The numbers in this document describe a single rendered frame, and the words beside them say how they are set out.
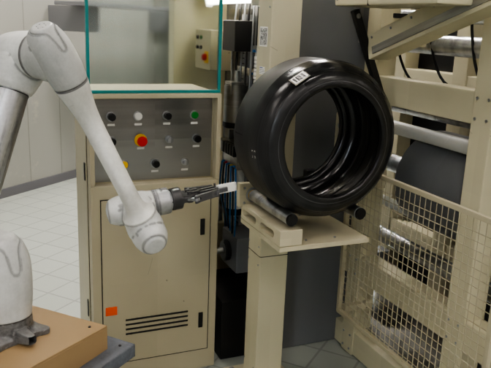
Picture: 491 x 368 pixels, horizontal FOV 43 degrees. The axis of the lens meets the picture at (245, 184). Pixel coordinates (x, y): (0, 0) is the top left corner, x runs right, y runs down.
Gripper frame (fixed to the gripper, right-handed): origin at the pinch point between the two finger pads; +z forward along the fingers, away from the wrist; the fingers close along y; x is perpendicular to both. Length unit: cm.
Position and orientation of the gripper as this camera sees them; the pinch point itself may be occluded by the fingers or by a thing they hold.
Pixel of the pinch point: (226, 188)
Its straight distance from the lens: 214.9
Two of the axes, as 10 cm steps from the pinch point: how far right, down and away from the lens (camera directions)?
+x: 0.9, 9.5, 3.0
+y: -3.8, -2.5, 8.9
